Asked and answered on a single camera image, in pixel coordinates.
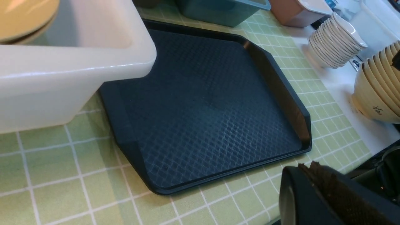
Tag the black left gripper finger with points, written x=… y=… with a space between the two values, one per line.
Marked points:
x=320 y=195

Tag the tan noodle bowl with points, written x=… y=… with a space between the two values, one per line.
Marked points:
x=22 y=18

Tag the stack of tan bowls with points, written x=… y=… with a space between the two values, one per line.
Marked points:
x=376 y=88

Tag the black serving tray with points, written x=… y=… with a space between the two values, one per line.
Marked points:
x=213 y=105

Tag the stack of white dishes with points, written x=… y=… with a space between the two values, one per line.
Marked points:
x=335 y=42

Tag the pink container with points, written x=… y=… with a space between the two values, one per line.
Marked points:
x=299 y=13

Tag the blue chopstick bin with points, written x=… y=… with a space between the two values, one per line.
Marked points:
x=229 y=13

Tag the green checked tablecloth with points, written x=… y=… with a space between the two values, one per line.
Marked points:
x=74 y=174

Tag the grey spoon bin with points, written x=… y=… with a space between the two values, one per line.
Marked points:
x=146 y=3

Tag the large white plastic tub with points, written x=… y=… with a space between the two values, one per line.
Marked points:
x=47 y=82

